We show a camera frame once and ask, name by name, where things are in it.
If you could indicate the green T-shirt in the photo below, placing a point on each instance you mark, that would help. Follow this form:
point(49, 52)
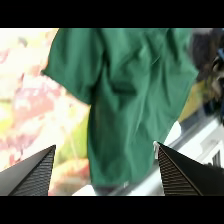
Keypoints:
point(133, 100)

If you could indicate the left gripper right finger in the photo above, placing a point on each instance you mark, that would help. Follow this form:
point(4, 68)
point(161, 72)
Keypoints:
point(190, 176)

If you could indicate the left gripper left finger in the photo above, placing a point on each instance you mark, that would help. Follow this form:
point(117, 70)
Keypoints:
point(28, 178)

